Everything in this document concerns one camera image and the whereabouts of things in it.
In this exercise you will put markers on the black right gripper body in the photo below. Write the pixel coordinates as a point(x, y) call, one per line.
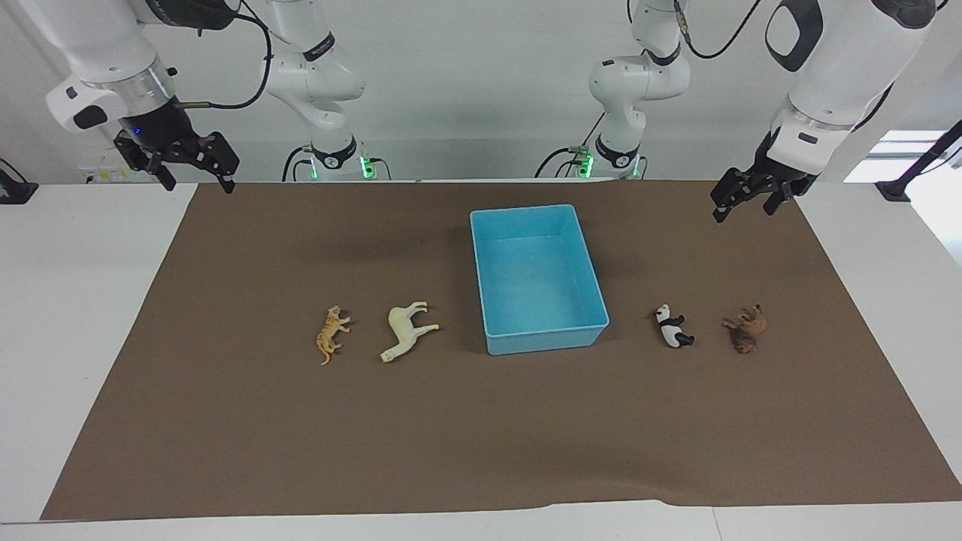
point(161, 135)

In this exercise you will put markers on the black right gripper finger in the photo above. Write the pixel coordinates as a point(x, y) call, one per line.
point(226, 182)
point(166, 177)

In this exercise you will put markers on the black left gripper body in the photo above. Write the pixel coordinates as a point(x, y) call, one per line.
point(759, 184)

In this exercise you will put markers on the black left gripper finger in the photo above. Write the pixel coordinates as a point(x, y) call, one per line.
point(775, 204)
point(722, 209)

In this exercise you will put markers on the brown lion toy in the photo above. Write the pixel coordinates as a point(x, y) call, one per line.
point(748, 330)

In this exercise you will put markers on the black white panda toy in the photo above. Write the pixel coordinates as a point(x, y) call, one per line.
point(671, 327)

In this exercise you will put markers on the orange tiger toy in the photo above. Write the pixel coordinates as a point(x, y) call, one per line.
point(329, 336)

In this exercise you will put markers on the cream horse toy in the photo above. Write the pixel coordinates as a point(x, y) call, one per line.
point(402, 328)

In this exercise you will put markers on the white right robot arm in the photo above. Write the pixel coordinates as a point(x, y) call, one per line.
point(98, 45)

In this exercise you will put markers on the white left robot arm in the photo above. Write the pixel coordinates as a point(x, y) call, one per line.
point(842, 60)

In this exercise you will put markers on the white box yellow labels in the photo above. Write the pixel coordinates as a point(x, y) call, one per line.
point(105, 174)

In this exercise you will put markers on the light blue storage box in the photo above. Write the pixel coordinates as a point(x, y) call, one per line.
point(537, 278)

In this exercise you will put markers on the brown table mat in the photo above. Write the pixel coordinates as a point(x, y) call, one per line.
point(451, 421)

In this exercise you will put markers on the black camera stand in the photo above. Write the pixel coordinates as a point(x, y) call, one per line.
point(913, 169)

